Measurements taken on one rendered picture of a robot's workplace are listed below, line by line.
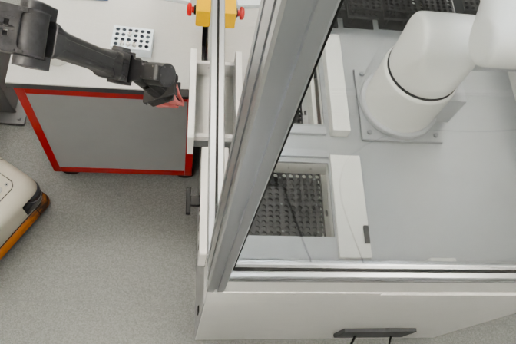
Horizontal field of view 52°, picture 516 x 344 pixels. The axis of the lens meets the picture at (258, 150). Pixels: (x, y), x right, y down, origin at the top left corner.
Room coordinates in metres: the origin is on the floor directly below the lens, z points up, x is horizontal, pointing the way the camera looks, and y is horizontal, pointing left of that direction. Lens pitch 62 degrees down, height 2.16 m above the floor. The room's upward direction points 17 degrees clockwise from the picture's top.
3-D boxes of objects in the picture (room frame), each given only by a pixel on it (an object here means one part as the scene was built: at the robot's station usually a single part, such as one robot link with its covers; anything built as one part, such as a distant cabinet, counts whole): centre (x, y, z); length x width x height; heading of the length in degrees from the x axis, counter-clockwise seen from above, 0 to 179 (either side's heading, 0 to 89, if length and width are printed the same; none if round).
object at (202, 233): (0.47, 0.09, 0.87); 0.29 x 0.02 x 0.11; 17
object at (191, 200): (0.47, 0.12, 0.91); 0.07 x 0.04 x 0.01; 17
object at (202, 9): (1.09, 0.30, 0.88); 0.07 x 0.05 x 0.07; 17
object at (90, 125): (1.08, 0.59, 0.38); 0.62 x 0.58 x 0.76; 17
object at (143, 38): (0.96, 0.48, 0.78); 0.12 x 0.08 x 0.04; 104
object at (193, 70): (0.76, 0.22, 0.87); 0.29 x 0.02 x 0.11; 17
